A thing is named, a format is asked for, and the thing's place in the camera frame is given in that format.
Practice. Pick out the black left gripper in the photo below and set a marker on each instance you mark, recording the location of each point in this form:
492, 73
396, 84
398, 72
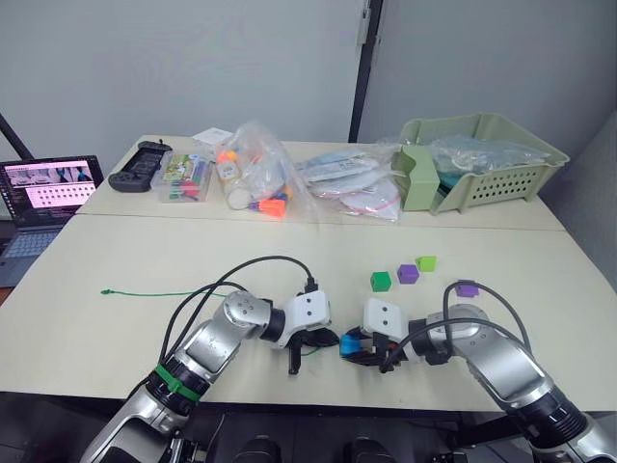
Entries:
303, 339

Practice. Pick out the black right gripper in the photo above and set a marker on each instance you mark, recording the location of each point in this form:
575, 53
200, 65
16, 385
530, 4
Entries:
387, 351

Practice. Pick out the blue block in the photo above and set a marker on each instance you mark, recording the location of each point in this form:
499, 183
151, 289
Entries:
351, 345

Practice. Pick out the green lace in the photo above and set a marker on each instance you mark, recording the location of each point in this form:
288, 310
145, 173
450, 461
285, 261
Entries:
154, 293

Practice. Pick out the green band on arm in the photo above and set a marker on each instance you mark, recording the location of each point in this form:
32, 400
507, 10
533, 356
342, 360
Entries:
180, 383

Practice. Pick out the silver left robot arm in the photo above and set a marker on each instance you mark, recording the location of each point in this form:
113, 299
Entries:
212, 345

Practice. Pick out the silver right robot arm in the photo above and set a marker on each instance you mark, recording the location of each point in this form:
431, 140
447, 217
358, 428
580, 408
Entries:
501, 362

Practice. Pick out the dark green cube block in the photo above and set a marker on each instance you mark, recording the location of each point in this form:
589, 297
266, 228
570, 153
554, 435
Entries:
380, 281

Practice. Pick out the purple cube block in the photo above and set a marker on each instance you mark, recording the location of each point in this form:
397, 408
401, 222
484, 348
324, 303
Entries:
408, 273
466, 289

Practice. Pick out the dark rounded shape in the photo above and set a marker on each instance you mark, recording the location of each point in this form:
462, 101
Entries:
368, 449
258, 449

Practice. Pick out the light green block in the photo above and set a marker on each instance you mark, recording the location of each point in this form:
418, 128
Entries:
426, 263

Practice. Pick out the clear bag of white discs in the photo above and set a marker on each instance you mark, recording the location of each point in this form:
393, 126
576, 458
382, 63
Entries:
368, 195

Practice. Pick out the clear bag of flat items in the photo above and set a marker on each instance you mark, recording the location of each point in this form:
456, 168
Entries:
337, 164

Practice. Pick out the clear bag of toys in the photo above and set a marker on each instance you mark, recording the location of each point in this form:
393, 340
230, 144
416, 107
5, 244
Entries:
262, 169

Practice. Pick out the clear plastic toy box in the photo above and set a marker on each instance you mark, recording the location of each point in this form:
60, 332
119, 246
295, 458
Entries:
185, 176

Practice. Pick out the light green plastic basket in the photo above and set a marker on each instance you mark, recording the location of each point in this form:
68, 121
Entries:
506, 181

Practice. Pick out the clear bag with blue contents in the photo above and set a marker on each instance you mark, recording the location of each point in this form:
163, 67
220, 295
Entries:
482, 152

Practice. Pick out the small white box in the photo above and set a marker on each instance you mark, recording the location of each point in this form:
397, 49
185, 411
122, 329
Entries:
212, 138

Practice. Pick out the black game controller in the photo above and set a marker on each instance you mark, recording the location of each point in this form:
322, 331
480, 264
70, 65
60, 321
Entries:
137, 166

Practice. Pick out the black vertical pole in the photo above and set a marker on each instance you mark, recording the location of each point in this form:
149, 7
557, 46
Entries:
364, 72

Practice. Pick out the open laptop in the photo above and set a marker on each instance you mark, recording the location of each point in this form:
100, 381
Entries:
43, 193

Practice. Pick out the black slanted bar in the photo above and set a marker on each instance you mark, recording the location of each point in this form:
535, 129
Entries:
14, 137

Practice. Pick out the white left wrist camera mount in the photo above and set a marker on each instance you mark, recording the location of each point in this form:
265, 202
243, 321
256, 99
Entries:
308, 312

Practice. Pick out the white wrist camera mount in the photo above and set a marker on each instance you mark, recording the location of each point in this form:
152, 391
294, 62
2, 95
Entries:
308, 312
385, 318

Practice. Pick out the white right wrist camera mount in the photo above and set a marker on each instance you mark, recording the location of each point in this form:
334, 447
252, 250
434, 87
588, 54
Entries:
385, 318

